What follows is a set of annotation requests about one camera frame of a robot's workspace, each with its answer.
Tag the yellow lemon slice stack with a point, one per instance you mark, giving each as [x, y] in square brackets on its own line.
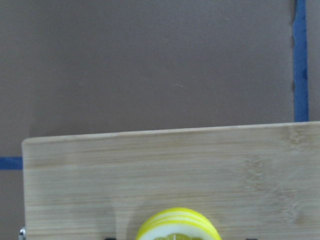
[177, 223]

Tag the wooden cutting board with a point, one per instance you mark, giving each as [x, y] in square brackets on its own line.
[251, 181]

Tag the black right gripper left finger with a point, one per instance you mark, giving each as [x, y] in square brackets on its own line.
[110, 238]

